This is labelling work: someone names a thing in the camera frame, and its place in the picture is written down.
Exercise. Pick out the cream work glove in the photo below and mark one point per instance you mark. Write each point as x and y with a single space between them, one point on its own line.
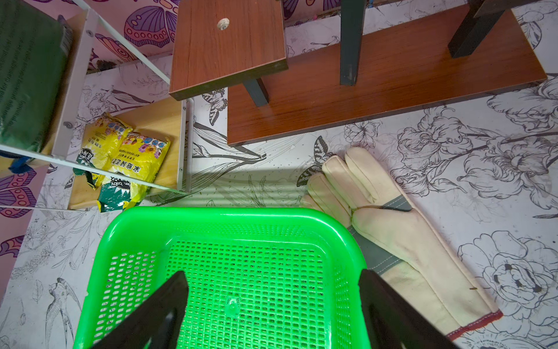
399 243

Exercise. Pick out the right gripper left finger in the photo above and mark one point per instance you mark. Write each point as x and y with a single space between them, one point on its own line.
156 323

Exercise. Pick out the white wood shelf rack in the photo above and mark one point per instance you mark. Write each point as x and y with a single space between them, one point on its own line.
164 118

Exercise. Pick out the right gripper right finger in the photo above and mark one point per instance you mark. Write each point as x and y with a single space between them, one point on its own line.
391 322

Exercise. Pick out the small yellow fertilizer packet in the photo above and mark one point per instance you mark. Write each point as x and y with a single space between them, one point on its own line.
139 158

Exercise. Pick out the green plastic basket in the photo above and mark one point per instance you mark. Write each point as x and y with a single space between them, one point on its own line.
257 277

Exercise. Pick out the brown wooden plant stand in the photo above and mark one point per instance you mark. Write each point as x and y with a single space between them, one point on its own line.
458 54

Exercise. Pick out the dark green fertilizer bag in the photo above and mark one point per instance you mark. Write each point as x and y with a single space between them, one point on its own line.
34 54

